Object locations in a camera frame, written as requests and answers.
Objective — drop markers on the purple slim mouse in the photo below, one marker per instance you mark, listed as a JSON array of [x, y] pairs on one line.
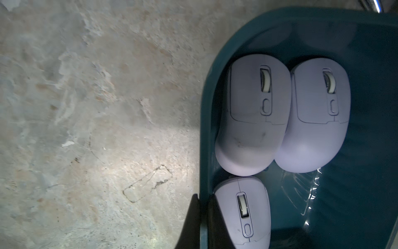
[[245, 209]]

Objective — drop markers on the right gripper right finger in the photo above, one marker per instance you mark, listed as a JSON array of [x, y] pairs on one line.
[[218, 236]]

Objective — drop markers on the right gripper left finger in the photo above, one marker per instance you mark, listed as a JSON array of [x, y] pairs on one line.
[[190, 234]]

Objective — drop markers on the purple rounded mouse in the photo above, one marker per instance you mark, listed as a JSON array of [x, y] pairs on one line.
[[319, 116], [255, 114]]

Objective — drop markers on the dark teal storage box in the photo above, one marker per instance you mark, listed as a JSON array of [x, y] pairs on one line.
[[352, 202]]

